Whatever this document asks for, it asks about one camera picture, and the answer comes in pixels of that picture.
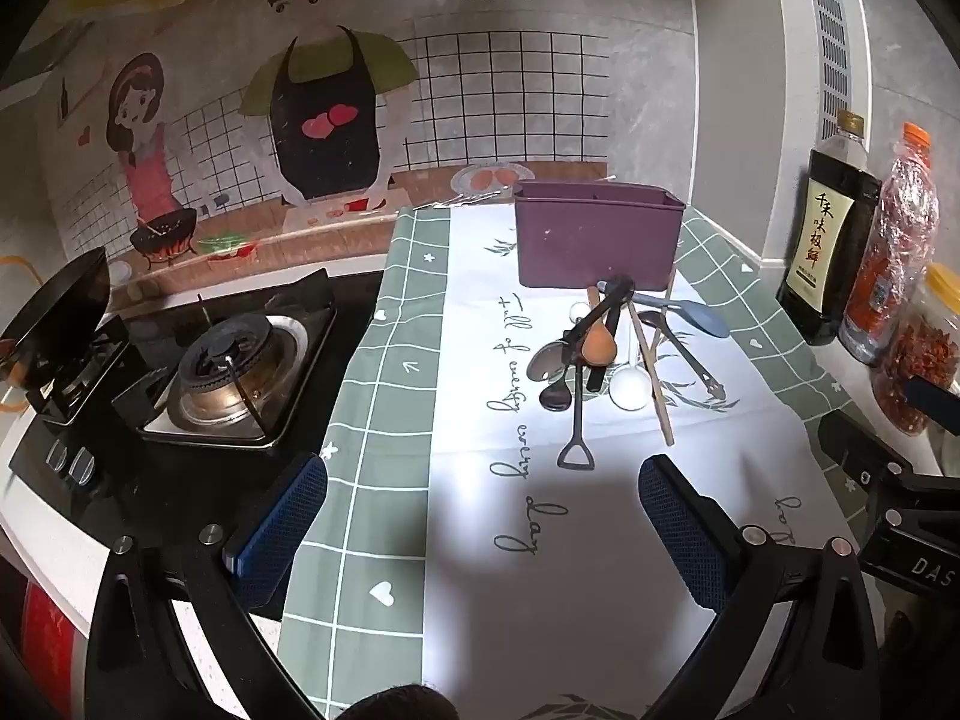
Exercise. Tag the wooden spoon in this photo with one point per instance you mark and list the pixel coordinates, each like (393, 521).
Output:
(600, 345)

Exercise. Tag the black frying pan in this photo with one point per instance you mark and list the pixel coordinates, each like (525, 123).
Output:
(52, 307)

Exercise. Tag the purple plastic utensil holder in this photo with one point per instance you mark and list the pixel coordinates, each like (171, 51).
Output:
(596, 240)

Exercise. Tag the cartoon couple wall sticker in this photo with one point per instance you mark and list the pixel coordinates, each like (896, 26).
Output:
(315, 112)

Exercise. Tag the small white spoon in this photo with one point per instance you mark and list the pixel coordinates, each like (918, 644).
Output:
(578, 311)

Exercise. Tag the red object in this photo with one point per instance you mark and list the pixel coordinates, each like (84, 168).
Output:
(49, 619)

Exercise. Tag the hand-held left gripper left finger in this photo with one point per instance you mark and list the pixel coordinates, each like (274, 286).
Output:
(281, 536)

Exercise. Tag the yellow-lidded chili jar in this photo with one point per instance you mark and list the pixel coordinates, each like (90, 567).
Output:
(922, 345)

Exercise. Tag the dark soy sauce bottle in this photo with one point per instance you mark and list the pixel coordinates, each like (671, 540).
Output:
(825, 255)

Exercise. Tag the shovel-shaped metal spoon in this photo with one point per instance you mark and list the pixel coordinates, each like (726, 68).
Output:
(576, 427)

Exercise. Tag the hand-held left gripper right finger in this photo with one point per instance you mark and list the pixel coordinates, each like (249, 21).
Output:
(682, 540)

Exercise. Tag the white ceramic spoon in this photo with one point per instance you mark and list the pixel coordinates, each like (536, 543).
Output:
(628, 388)

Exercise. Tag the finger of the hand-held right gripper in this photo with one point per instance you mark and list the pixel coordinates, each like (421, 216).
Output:
(930, 399)
(862, 454)

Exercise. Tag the grey wall vent grille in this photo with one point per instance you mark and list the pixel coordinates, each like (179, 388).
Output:
(832, 45)

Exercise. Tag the black spoon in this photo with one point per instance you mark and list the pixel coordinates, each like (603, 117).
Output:
(556, 394)

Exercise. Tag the orange-capped plastic bottle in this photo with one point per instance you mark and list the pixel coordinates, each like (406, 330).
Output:
(892, 255)

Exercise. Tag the black gas stove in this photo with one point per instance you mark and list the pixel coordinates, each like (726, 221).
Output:
(187, 450)

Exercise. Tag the green checked white tablecloth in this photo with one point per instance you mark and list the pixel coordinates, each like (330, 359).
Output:
(465, 577)

